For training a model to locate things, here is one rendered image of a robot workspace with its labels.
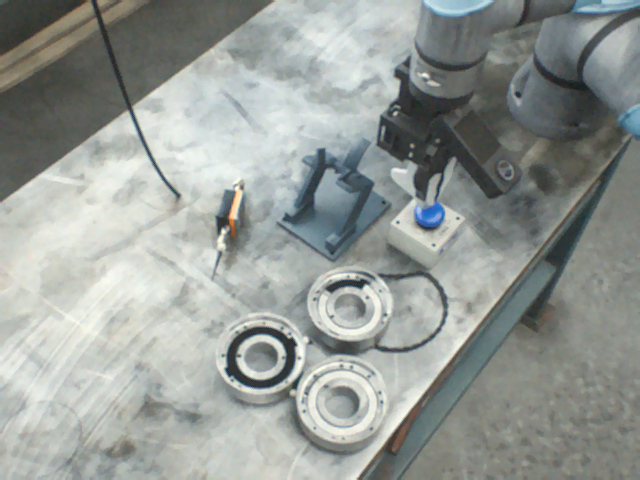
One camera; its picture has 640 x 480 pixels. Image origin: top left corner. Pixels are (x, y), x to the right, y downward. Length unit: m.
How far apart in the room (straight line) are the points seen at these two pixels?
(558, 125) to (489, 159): 0.35
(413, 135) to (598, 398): 1.17
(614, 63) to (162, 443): 0.71
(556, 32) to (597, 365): 1.02
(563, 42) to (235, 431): 0.66
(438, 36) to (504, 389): 1.23
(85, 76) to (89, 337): 1.56
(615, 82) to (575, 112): 0.16
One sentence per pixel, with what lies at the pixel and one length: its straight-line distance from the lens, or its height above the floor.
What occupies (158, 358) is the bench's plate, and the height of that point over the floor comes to 0.80.
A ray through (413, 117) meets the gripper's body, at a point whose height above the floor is 1.02.
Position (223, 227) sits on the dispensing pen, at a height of 0.83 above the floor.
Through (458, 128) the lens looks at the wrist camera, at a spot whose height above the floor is 1.04.
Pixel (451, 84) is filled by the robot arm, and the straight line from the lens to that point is 0.85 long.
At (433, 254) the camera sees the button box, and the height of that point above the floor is 0.84.
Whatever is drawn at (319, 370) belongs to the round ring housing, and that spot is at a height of 0.83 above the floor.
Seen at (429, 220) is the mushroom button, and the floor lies 0.87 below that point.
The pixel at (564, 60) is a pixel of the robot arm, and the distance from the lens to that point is 1.18.
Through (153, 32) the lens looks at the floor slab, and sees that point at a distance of 2.62.
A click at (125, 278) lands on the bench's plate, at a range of 1.07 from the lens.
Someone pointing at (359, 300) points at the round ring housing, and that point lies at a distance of 1.01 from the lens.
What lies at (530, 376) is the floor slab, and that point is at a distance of 1.95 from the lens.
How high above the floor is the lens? 1.68
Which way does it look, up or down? 54 degrees down
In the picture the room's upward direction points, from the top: 3 degrees clockwise
